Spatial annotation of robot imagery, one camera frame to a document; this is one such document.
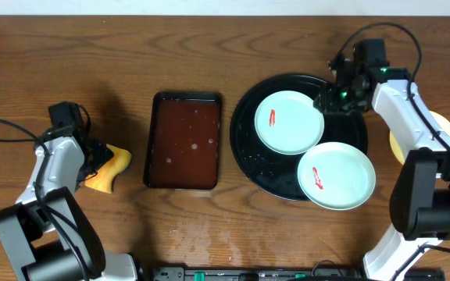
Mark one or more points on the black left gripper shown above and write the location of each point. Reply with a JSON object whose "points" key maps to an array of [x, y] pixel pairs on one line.
{"points": [[95, 154]]}

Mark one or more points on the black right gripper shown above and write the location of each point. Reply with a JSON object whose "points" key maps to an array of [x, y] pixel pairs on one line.
{"points": [[329, 100]]}

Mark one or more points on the green yellow sponge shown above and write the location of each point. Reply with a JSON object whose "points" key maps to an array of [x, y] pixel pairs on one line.
{"points": [[104, 179]]}

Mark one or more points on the light green plate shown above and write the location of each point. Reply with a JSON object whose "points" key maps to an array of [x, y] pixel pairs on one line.
{"points": [[288, 123], [336, 176]]}

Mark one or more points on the yellow plate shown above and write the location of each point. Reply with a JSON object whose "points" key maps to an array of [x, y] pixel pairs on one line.
{"points": [[441, 120]]}

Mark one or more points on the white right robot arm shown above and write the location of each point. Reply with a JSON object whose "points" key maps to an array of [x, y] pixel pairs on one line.
{"points": [[420, 201]]}

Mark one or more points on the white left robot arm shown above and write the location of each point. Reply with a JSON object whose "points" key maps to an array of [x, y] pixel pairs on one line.
{"points": [[46, 235]]}

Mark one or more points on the rectangular black water tray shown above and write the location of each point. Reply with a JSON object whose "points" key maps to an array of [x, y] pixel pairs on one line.
{"points": [[184, 141]]}

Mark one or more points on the light green plate front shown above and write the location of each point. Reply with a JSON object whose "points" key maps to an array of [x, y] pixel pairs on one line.
{"points": [[336, 176]]}

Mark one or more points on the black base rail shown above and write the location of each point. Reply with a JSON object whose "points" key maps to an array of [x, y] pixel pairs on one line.
{"points": [[181, 274]]}

